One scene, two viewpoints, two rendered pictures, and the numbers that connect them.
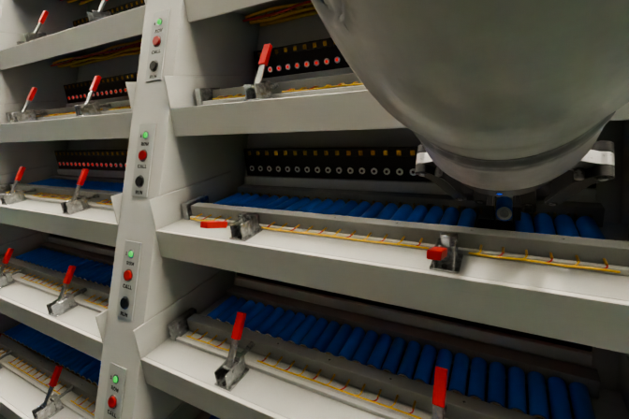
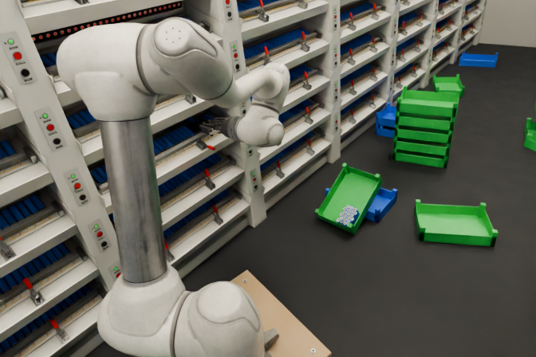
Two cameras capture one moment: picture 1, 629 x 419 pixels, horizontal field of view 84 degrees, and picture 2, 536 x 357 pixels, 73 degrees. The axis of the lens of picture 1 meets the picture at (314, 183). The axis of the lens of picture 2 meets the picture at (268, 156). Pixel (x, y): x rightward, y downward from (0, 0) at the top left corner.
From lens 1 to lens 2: 1.21 m
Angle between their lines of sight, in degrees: 78
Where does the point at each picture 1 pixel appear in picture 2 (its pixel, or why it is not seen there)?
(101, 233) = (59, 238)
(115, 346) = (107, 261)
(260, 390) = (168, 214)
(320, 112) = (160, 126)
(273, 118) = not seen: hidden behind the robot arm
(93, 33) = not seen: outside the picture
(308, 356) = (169, 196)
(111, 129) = (26, 190)
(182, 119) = (92, 157)
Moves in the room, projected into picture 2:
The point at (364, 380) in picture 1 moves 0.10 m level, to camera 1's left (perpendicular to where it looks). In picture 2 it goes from (186, 187) to (175, 202)
